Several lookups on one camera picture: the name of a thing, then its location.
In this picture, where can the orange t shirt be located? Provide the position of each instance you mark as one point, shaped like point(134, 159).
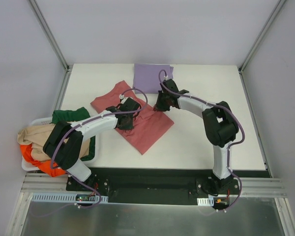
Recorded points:
point(44, 166)

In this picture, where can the left white cable duct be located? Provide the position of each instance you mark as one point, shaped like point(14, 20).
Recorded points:
point(68, 198)

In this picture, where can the folded purple t shirt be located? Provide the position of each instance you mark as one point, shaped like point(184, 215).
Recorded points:
point(146, 76)

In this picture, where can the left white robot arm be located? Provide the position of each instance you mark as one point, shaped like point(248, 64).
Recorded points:
point(64, 144)

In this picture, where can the white cable duct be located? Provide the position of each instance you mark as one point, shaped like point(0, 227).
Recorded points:
point(205, 202)
point(68, 198)

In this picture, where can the pink t shirt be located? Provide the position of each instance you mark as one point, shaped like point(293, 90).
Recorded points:
point(149, 125)

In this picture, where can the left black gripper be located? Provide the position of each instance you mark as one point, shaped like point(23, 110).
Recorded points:
point(126, 122)

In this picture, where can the aluminium frame post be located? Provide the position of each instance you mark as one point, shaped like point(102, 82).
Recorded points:
point(48, 33)
point(262, 34)

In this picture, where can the right white cable duct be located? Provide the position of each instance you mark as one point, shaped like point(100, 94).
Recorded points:
point(205, 202)

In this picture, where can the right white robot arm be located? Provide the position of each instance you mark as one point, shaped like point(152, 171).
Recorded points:
point(220, 128)

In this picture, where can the green t shirt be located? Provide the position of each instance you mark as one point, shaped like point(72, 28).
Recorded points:
point(77, 115)

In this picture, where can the left aluminium frame post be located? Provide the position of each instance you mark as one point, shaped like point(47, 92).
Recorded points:
point(48, 33)

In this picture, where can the white laundry basket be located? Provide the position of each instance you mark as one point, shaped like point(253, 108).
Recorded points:
point(29, 167)

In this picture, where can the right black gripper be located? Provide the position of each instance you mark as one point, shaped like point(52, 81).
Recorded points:
point(161, 103)

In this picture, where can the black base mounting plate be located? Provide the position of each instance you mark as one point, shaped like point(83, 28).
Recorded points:
point(155, 186)

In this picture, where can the right aluminium frame post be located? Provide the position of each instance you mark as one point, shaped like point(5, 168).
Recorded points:
point(262, 34)

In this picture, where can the beige t shirt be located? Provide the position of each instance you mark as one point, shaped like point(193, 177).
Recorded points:
point(32, 140)

